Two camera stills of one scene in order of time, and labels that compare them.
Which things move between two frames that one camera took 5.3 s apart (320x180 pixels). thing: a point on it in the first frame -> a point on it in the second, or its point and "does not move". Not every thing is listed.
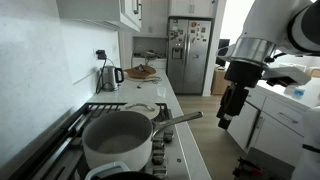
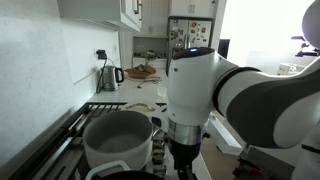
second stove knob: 158,158 does not move
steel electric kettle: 111,77 does not move
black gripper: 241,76 -> 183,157
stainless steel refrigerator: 187,53 does not move
